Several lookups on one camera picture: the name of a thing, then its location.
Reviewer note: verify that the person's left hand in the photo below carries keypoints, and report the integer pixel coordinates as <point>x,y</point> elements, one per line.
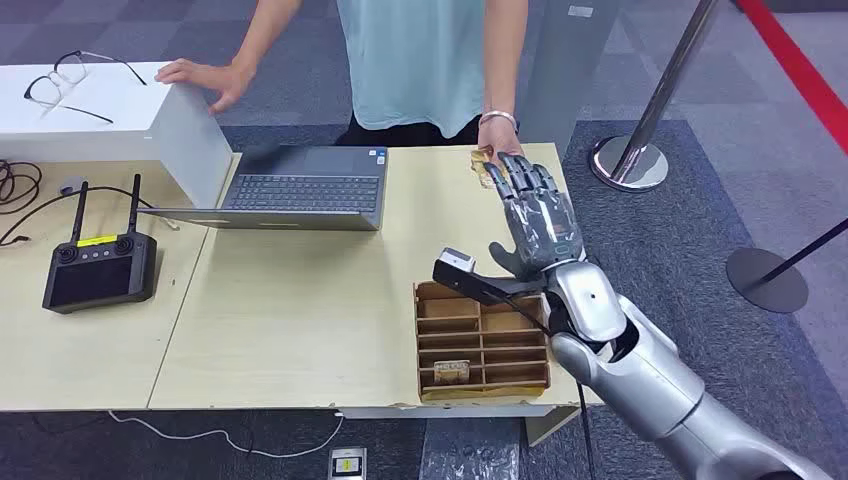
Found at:
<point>497,139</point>

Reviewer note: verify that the person's right hand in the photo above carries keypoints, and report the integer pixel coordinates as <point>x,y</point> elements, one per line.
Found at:
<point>218,79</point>

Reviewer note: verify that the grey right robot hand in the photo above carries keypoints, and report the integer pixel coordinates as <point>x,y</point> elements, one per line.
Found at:
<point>540,225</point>

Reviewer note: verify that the brown patterned card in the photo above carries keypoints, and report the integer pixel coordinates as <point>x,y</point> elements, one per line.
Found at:
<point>478,166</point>

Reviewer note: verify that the wooden card organizer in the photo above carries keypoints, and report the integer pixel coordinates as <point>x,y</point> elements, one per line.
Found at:
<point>464,311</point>

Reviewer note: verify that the brown hotel key card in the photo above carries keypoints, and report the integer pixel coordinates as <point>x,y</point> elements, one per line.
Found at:
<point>452,372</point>

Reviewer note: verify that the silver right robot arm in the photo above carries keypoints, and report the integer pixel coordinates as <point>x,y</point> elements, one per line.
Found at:
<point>636,378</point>

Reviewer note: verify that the person's left forearm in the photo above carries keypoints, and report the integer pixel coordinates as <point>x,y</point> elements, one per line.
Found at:
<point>503,66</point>

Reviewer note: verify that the person's right forearm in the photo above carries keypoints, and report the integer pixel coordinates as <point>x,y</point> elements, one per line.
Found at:
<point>265,33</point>

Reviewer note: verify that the person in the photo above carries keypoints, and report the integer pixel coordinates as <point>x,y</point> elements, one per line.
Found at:
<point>411,60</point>

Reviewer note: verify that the white box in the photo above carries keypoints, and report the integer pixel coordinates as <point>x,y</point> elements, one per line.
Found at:
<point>192,152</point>

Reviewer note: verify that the grey pillar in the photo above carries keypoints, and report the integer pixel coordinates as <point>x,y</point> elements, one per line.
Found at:
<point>563,66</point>

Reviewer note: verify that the grey open laptop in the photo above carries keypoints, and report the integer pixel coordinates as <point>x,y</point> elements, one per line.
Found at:
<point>305,192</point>

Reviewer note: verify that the small grey adapter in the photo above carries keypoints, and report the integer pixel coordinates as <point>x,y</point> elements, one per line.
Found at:
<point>71,186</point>

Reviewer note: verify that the pale table leg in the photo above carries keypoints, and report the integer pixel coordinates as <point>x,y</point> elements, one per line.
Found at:
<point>546,424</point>

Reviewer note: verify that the black remote controller with antennas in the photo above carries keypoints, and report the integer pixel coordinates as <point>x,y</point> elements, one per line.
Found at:
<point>99,278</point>

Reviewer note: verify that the clear plastic sheet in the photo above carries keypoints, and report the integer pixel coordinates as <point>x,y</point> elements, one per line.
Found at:
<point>464,454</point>

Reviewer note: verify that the red barrier belt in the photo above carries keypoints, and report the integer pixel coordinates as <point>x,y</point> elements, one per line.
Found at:
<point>795,66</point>

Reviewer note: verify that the metal floor socket plate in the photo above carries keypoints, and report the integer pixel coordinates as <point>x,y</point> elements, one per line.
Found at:
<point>346,466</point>

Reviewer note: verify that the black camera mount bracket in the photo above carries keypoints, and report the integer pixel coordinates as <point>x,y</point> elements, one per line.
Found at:
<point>477,286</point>

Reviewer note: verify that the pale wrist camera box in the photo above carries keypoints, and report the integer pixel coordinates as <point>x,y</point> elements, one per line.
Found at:
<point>457,260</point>

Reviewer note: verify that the chrome stanchion post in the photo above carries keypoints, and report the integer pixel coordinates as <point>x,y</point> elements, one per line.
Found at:
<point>629,166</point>

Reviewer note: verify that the black frame eyeglasses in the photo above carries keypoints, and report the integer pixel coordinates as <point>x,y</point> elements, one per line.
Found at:
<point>46,93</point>

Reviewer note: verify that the black stanchion post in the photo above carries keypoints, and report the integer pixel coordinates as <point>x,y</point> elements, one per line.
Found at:
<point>765,281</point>

